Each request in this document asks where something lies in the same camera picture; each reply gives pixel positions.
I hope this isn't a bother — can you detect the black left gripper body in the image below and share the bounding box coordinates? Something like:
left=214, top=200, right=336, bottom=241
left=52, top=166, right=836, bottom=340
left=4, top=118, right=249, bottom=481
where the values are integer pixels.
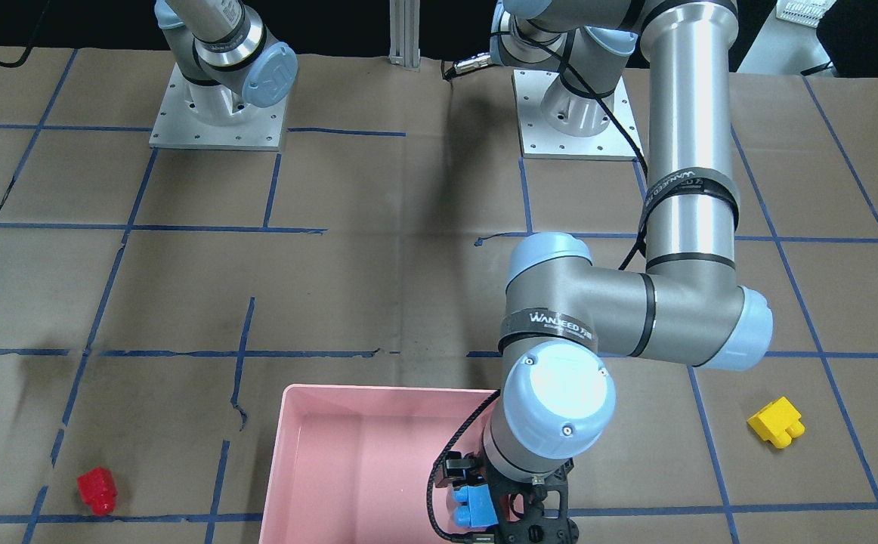
left=484, top=459, right=580, bottom=543

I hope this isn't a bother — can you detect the blue toy block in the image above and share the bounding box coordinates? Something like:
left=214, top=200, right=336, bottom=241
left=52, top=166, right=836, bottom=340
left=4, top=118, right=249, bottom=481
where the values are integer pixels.
left=449, top=484, right=499, bottom=530

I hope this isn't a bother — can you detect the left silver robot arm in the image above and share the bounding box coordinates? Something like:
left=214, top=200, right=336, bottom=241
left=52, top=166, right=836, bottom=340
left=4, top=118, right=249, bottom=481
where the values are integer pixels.
left=425, top=1, right=773, bottom=543

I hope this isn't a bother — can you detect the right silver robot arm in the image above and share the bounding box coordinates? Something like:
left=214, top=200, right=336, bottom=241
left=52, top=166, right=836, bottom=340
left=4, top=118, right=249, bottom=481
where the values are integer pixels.
left=153, top=1, right=298, bottom=126

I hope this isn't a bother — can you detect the pink plastic box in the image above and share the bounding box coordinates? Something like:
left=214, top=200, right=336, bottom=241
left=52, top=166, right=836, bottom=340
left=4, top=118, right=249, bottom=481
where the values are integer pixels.
left=259, top=385, right=490, bottom=543

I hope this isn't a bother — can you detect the brown paper table cover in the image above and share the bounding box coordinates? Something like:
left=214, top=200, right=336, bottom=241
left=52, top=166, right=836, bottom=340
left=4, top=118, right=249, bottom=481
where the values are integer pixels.
left=0, top=49, right=878, bottom=543

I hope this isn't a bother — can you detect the red toy block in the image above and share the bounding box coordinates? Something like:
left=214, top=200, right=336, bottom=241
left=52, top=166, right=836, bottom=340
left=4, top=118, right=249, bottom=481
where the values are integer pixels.
left=76, top=467, right=119, bottom=516

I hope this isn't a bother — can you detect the yellow toy block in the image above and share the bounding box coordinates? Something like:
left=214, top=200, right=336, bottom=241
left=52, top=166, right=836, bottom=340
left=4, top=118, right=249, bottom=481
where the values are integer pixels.
left=747, top=396, right=805, bottom=449

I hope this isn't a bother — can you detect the white keyboard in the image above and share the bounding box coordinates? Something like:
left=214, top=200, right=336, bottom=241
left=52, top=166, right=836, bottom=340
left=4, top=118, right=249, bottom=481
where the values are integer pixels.
left=774, top=0, right=836, bottom=29

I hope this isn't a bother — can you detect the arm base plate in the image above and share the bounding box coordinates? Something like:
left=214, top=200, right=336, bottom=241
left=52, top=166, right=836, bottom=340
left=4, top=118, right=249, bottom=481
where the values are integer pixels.
left=149, top=66, right=289, bottom=152
left=512, top=70, right=642, bottom=161

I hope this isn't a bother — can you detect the aluminium frame post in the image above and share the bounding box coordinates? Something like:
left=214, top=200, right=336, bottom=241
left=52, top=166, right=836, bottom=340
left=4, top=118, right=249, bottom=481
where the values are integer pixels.
left=388, top=0, right=421, bottom=72

